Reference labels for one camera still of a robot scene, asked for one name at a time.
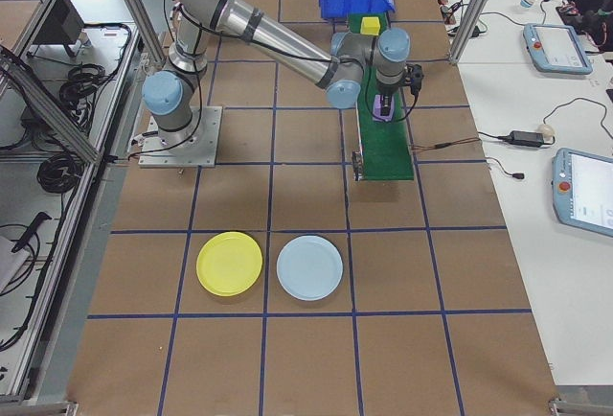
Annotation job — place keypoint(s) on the black power adapter brick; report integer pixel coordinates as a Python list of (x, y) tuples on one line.
[(524, 138), (469, 30)]

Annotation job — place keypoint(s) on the black handheld tool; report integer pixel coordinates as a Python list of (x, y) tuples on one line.
[(36, 224)]

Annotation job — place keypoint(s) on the light blue plastic plate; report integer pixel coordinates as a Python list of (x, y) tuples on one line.
[(310, 267)]

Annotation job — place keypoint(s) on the aluminium upright post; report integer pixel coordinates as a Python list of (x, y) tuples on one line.
[(136, 13), (474, 13)]

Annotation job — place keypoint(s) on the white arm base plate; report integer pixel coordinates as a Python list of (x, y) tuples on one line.
[(206, 147)]

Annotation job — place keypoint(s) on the green conveyor belt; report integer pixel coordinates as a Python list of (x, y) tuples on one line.
[(385, 152)]

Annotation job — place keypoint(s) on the yellow plastic plate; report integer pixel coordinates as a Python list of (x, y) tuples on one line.
[(230, 265)]

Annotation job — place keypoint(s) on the dark grey control box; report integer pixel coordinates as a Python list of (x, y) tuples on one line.
[(62, 23)]

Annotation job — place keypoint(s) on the purple foam block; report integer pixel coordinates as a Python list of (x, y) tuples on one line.
[(383, 120)]

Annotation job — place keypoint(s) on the blue teach pendant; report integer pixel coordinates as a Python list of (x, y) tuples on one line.
[(589, 195), (555, 47)]

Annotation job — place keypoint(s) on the V-shaped metal bar frame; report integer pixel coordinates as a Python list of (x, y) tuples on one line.
[(48, 108)]

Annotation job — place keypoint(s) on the yellow foam block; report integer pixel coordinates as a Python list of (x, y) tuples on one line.
[(371, 27)]

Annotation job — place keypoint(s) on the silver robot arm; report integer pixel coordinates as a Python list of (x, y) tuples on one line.
[(287, 47)]

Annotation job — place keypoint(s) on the white computer mouse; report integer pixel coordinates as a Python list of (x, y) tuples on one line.
[(546, 129)]

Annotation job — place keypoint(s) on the aluminium corner bar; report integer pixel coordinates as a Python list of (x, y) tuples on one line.
[(38, 409), (582, 406)]

